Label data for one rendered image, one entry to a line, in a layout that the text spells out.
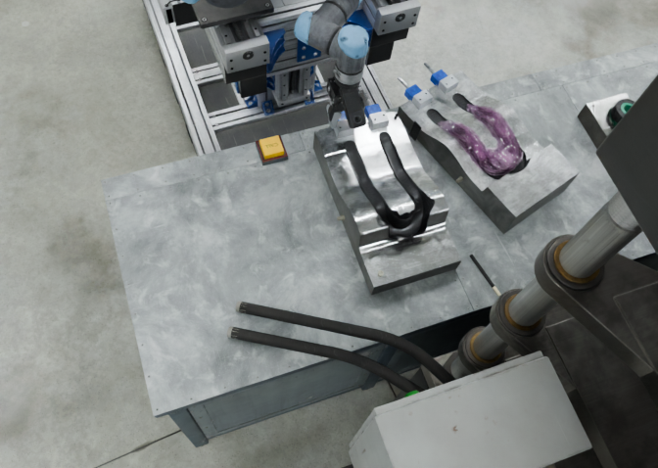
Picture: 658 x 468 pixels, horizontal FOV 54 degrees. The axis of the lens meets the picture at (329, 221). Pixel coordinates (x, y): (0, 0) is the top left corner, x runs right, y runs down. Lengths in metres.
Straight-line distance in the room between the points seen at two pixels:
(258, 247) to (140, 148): 1.28
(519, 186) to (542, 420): 0.96
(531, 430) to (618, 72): 1.61
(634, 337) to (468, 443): 0.30
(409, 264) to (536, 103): 0.77
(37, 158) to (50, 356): 0.89
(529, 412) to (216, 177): 1.19
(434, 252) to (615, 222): 0.92
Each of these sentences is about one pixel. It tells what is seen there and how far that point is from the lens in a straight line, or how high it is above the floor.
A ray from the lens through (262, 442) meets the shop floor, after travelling 2.48.
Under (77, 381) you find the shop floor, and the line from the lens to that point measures 2.63.
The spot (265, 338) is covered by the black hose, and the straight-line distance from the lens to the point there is 1.68.
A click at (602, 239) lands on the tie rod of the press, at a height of 1.67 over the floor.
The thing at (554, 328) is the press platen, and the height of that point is 1.29.
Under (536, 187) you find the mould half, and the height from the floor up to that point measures 0.91.
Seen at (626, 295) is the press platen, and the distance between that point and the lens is 1.12.
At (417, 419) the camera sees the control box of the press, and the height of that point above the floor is 1.47.
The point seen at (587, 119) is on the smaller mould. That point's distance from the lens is 2.23.
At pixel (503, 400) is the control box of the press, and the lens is 1.06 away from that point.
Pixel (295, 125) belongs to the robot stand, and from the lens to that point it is 2.74.
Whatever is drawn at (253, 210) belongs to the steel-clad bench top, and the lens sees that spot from 1.87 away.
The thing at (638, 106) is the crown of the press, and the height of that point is 1.91.
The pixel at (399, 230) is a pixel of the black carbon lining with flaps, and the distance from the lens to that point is 1.79.
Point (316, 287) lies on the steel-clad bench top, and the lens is 1.77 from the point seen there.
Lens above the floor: 2.46
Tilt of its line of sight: 63 degrees down
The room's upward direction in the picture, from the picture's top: 9 degrees clockwise
